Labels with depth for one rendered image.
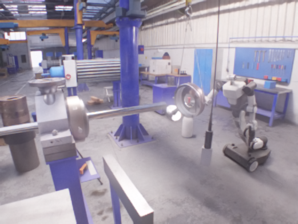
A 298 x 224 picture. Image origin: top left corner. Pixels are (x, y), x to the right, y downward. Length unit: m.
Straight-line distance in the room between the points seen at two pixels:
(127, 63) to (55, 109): 2.06
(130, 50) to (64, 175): 2.35
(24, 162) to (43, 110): 1.83
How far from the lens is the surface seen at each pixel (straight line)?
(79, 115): 1.37
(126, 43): 3.18
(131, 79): 3.20
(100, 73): 5.02
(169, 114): 2.17
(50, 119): 1.29
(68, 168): 1.32
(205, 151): 1.20
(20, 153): 3.02
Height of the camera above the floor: 1.58
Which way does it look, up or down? 18 degrees down
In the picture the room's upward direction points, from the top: straight up
